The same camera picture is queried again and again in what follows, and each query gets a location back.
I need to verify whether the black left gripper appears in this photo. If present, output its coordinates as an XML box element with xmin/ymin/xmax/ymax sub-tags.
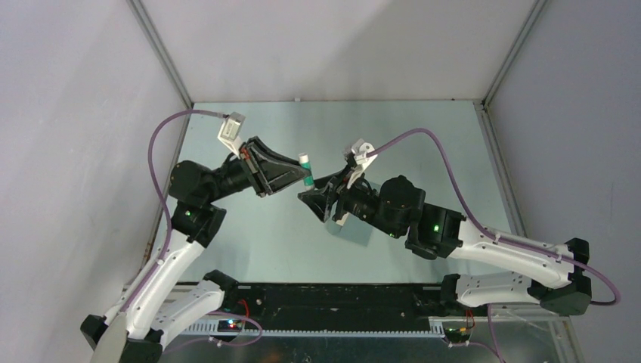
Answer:
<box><xmin>203</xmin><ymin>137</ymin><xmax>310</xmax><ymax>204</ymax></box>

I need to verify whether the green white glue stick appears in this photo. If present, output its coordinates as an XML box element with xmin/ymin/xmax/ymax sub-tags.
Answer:
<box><xmin>299</xmin><ymin>153</ymin><xmax>314</xmax><ymax>191</ymax></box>

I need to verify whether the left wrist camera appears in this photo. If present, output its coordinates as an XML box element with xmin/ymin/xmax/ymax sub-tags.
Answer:
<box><xmin>217</xmin><ymin>112</ymin><xmax>246</xmax><ymax>156</ymax></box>

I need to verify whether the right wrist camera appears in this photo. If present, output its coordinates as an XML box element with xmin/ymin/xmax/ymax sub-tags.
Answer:
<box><xmin>343</xmin><ymin>138</ymin><xmax>377</xmax><ymax>189</ymax></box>

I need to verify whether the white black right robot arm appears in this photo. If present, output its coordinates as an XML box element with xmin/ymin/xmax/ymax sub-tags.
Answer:
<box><xmin>298</xmin><ymin>175</ymin><xmax>592</xmax><ymax>316</ymax></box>

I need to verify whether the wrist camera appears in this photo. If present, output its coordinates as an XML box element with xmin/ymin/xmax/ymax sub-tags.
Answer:
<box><xmin>343</xmin><ymin>138</ymin><xmax>377</xmax><ymax>189</ymax></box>
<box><xmin>217</xmin><ymin>112</ymin><xmax>246</xmax><ymax>156</ymax></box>

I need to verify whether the right controller board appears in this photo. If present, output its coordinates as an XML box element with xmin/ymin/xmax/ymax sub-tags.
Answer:
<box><xmin>444</xmin><ymin>326</ymin><xmax>474</xmax><ymax>345</ymax></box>

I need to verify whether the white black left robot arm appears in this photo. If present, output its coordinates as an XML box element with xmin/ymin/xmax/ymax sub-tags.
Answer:
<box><xmin>81</xmin><ymin>137</ymin><xmax>311</xmax><ymax>362</ymax></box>

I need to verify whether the left controller board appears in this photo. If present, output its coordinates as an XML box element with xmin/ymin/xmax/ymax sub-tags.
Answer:
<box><xmin>217</xmin><ymin>319</ymin><xmax>244</xmax><ymax>334</ymax></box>

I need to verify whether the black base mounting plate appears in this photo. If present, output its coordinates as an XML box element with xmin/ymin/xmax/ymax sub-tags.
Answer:
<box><xmin>205</xmin><ymin>270</ymin><xmax>487</xmax><ymax>334</ymax></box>

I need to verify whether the controller board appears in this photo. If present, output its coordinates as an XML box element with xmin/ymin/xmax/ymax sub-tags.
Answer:
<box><xmin>444</xmin><ymin>326</ymin><xmax>474</xmax><ymax>345</ymax></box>
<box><xmin>217</xmin><ymin>319</ymin><xmax>244</xmax><ymax>334</ymax></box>

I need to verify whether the aluminium frame rail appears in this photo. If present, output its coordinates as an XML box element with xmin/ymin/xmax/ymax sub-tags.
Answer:
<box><xmin>116</xmin><ymin>283</ymin><xmax>570</xmax><ymax>337</ymax></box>

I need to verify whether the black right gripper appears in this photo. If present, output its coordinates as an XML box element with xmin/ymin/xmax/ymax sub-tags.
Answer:
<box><xmin>298</xmin><ymin>163</ymin><xmax>402</xmax><ymax>239</ymax></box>

